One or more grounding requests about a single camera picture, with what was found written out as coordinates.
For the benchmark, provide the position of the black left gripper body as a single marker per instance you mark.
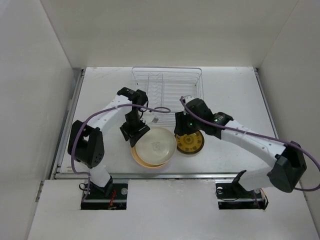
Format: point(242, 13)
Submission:
point(133, 122)

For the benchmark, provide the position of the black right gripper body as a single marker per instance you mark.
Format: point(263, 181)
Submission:
point(190, 125)

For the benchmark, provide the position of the large beige plate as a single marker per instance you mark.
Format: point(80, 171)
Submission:
point(157, 146)

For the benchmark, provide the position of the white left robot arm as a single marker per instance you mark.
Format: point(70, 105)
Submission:
point(88, 138)

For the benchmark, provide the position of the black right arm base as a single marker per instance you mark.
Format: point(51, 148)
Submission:
point(232, 196)

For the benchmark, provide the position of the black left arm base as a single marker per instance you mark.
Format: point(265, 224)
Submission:
point(112, 197)

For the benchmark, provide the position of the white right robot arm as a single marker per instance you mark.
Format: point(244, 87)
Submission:
point(285, 161)

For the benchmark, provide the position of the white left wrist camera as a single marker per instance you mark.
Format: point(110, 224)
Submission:
point(153, 119)

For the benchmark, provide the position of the clear wire dish rack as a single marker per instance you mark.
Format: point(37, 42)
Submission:
point(165, 85)

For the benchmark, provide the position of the aluminium table rail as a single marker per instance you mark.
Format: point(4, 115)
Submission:
point(72, 94)

